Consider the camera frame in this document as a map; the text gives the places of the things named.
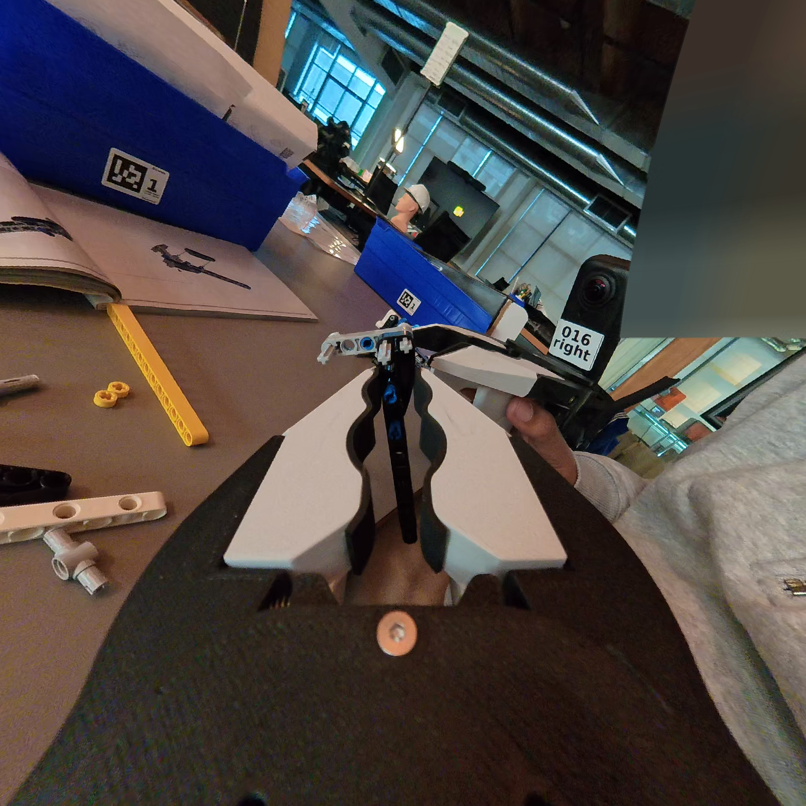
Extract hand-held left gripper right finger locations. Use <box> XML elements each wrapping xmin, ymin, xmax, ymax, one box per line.
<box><xmin>414</xmin><ymin>369</ymin><xmax>569</xmax><ymax>607</ymax></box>

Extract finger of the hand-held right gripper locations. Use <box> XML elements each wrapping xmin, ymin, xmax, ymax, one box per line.
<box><xmin>417</xmin><ymin>323</ymin><xmax>563</xmax><ymax>437</ymax></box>
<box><xmin>490</xmin><ymin>305</ymin><xmax>528</xmax><ymax>345</ymax></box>

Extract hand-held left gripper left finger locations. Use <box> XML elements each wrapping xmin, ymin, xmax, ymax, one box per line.
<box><xmin>223</xmin><ymin>369</ymin><xmax>380</xmax><ymax>600</ymax></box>

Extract black lego beam assembly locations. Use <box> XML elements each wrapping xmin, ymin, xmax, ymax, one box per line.
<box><xmin>318</xmin><ymin>320</ymin><xmax>424</xmax><ymax>546</ymax></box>

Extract person's right forearm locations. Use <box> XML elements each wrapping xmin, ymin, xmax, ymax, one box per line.
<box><xmin>573</xmin><ymin>349</ymin><xmax>806</xmax><ymax>526</ymax></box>

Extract long yellow lego beam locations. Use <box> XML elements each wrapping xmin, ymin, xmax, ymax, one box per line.
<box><xmin>105</xmin><ymin>303</ymin><xmax>210</xmax><ymax>447</ymax></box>

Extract white lego beam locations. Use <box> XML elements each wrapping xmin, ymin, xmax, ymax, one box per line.
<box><xmin>0</xmin><ymin>490</ymin><xmax>168</xmax><ymax>546</ymax></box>

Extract grey lego connector piece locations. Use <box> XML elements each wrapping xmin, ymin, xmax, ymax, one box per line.
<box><xmin>42</xmin><ymin>527</ymin><xmax>108</xmax><ymax>594</ymax></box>

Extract black bent lego beam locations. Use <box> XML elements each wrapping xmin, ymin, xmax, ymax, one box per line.
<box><xmin>0</xmin><ymin>464</ymin><xmax>73</xmax><ymax>507</ymax></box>

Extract lego instruction booklet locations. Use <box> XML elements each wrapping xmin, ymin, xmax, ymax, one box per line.
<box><xmin>0</xmin><ymin>153</ymin><xmax>319</xmax><ymax>323</ymax></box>

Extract person's right hand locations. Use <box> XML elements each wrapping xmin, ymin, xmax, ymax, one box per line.
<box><xmin>506</xmin><ymin>399</ymin><xmax>579</xmax><ymax>486</ymax></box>

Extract small blue storage bin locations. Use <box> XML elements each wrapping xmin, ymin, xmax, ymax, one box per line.
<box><xmin>353</xmin><ymin>217</ymin><xmax>506</xmax><ymax>336</ymax></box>

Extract black television screen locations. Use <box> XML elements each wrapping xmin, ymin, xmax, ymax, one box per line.
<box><xmin>421</xmin><ymin>157</ymin><xmax>500</xmax><ymax>231</ymax></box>

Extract mannequin head with white helmet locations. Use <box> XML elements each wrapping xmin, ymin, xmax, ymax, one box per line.
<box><xmin>388</xmin><ymin>183</ymin><xmax>433</xmax><ymax>231</ymax></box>

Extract clear plastic bags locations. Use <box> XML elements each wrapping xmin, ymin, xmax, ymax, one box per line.
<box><xmin>278</xmin><ymin>193</ymin><xmax>364</xmax><ymax>267</ymax></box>

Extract person's grey sweater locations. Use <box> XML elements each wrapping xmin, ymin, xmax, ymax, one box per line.
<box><xmin>614</xmin><ymin>403</ymin><xmax>806</xmax><ymax>806</ymax></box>

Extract white ceiling sign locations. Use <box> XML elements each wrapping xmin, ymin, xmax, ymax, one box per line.
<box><xmin>420</xmin><ymin>21</ymin><xmax>471</xmax><ymax>88</ymax></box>

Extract white paper bags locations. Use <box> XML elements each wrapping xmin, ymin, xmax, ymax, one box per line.
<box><xmin>47</xmin><ymin>0</ymin><xmax>319</xmax><ymax>169</ymax></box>

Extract large blue storage bin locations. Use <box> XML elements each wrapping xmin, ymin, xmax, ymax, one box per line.
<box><xmin>0</xmin><ymin>0</ymin><xmax>311</xmax><ymax>254</ymax></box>

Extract black panel with tan frame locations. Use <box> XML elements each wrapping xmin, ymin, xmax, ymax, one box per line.
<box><xmin>200</xmin><ymin>0</ymin><xmax>295</xmax><ymax>87</ymax></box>

